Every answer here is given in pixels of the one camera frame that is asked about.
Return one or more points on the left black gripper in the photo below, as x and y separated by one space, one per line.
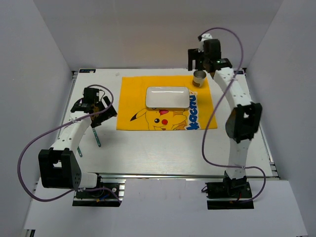
97 121

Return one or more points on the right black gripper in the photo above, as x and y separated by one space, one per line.
192 54

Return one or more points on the metal cup with paper sleeve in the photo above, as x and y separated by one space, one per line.
198 78

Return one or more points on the green handled knife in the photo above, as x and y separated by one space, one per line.
96 137

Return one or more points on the yellow Pikachu placemat cloth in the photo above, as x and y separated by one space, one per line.
133 115

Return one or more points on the green handled fork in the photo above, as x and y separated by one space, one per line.
79 151

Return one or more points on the white rectangular plate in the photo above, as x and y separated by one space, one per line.
173 97

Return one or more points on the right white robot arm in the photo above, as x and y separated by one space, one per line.
243 121

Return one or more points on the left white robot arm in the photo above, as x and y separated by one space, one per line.
58 165

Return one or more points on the blue label sticker right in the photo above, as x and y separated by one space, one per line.
239 72

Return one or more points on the blue label sticker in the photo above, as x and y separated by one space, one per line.
239 72
81 71

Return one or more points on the blue label sticker left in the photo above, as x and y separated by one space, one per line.
81 71

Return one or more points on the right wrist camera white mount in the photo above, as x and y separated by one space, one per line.
202 38

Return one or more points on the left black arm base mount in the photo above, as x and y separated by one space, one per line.
109 192

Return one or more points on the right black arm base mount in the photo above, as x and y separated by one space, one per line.
228 194

